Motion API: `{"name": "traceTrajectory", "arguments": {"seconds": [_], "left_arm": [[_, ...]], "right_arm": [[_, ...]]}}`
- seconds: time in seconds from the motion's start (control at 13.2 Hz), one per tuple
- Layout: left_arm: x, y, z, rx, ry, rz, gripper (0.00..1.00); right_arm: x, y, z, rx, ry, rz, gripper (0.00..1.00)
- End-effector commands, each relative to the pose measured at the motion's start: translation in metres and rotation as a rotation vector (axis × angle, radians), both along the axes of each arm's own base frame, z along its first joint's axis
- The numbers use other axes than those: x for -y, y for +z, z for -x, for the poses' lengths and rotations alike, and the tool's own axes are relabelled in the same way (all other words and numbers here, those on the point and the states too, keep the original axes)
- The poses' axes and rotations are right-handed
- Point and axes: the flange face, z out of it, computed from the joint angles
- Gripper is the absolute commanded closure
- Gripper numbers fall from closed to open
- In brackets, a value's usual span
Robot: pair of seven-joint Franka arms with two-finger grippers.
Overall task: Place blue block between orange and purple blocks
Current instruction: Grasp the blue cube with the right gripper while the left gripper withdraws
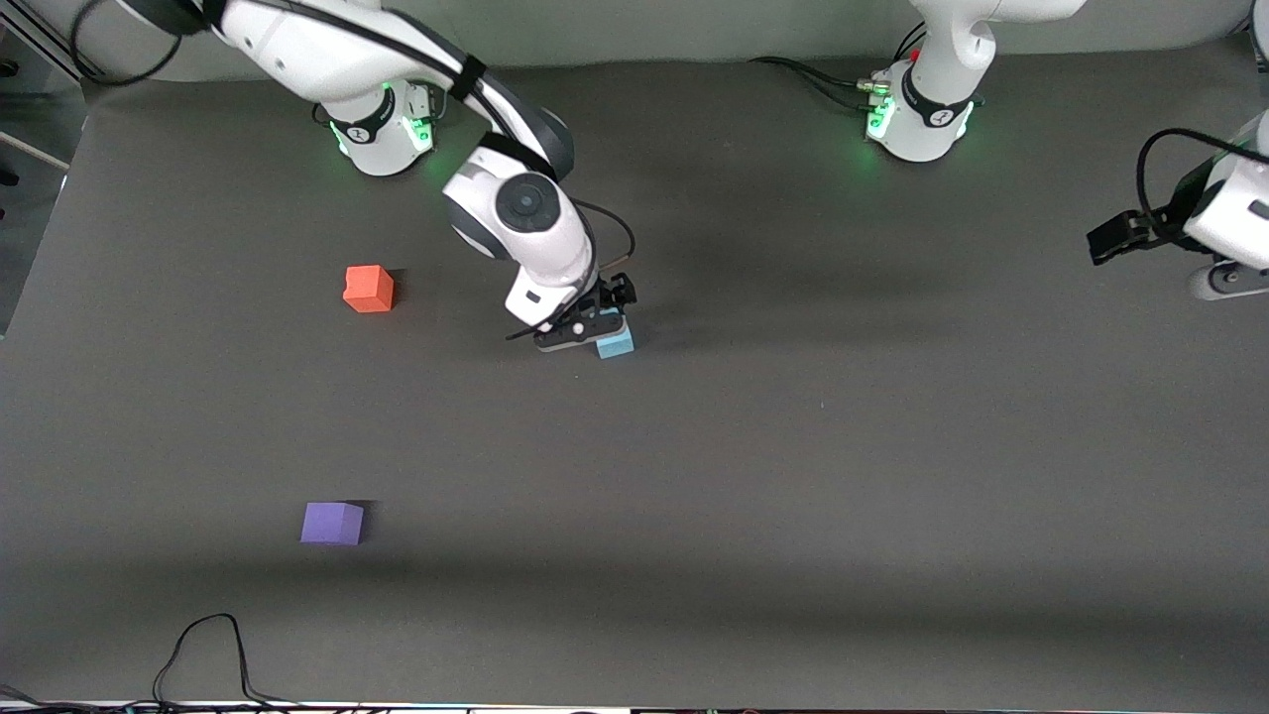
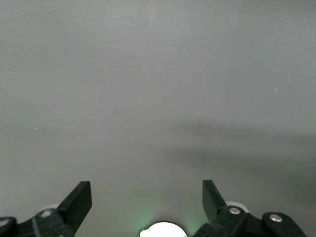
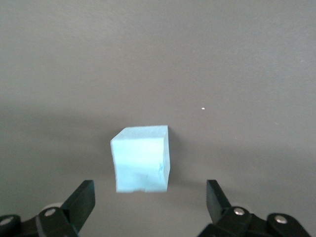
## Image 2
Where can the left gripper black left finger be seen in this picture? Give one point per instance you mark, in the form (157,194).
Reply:
(74,207)

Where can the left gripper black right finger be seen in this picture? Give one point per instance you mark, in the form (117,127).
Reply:
(217,209)

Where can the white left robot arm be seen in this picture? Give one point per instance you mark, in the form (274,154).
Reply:
(163,229)

